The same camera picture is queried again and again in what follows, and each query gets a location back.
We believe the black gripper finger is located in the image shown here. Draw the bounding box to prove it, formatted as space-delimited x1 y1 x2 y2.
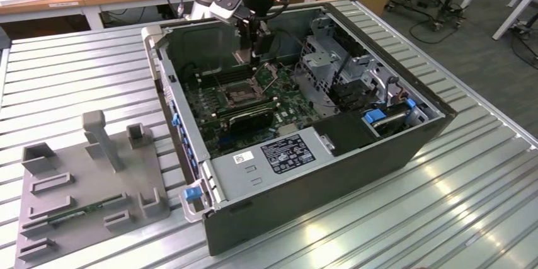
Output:
257 28 274 59
239 16 262 70

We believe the silver CPU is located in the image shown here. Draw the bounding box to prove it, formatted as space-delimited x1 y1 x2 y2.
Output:
233 49 254 64

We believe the black RAM slot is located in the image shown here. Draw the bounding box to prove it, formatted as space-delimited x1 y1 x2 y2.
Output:
201 67 253 79
214 100 273 116
205 72 255 86

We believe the CPU socket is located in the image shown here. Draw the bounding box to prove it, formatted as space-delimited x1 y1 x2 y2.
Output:
221 79 273 109

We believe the blue expansion slot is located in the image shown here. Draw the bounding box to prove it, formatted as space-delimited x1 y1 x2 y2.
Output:
217 135 239 152

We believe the silver drive cage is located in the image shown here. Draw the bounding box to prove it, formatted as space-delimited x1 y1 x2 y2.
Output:
294 16 380 115

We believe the green motherboard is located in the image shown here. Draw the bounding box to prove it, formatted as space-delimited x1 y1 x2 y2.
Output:
183 60 325 159

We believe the black graphics card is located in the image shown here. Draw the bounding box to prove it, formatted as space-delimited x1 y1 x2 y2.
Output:
229 108 274 136

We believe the hard disk in blue carrier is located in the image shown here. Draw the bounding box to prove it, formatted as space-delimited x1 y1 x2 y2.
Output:
361 107 412 138

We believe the silver power supply unit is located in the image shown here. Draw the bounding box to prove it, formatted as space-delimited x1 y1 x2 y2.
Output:
209 125 338 202

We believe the blue case latch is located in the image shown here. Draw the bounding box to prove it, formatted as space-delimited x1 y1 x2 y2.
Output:
181 188 202 202

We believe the black PC case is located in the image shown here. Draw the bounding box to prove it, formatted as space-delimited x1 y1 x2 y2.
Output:
141 0 460 257

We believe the grey parts rack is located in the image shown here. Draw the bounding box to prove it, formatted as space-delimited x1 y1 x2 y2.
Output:
15 110 174 268

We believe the green RAM stick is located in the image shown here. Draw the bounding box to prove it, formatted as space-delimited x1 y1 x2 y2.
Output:
46 195 123 224

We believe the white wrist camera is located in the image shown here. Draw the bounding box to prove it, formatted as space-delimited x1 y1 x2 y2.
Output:
209 0 246 20

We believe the white table frame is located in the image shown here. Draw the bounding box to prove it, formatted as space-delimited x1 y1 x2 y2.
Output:
492 0 538 42

